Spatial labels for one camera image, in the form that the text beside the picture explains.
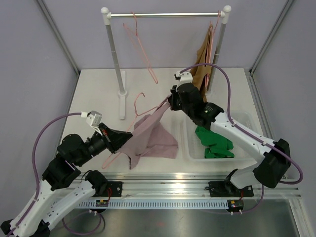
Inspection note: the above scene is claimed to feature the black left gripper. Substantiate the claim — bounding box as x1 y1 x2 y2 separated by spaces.
76 122 133 166

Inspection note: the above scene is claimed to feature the purple cable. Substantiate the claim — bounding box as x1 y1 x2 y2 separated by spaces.
4 112 106 237
180 63 304 215

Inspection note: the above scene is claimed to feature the white plastic basket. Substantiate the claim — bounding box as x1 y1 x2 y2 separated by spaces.
183 111 258 163

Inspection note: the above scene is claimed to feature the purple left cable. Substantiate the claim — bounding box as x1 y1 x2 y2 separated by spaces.
4 112 106 237

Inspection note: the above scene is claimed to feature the white clothes rack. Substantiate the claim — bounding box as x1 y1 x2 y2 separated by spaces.
101 5 232 120

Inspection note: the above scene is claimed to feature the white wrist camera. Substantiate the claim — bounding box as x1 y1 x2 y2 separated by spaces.
174 71 193 90
80 111 102 134

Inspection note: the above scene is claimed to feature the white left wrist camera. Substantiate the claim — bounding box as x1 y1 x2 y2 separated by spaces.
80 111 102 134

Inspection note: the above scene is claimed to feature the brown tank top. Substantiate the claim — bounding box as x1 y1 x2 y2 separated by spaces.
190 26 211 102

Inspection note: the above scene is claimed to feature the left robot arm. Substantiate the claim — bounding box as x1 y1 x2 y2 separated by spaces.
0 123 132 237

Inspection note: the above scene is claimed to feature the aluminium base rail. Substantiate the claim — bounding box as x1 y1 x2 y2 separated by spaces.
33 171 302 210

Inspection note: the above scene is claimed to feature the mauve pink tank top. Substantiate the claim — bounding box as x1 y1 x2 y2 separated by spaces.
119 102 179 170

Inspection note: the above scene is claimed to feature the green tank top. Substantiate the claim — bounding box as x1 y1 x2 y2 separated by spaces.
195 126 235 159

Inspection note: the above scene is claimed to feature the pink wire hanger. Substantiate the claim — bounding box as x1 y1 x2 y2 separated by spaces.
101 92 167 169
205 10 222 87
123 11 158 84

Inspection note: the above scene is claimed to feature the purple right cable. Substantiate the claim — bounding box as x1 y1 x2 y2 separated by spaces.
180 63 304 215

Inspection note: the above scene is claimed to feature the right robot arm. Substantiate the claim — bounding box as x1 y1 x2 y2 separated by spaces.
168 83 291 197

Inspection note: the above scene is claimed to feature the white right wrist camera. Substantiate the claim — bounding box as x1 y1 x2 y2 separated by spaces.
174 71 193 90

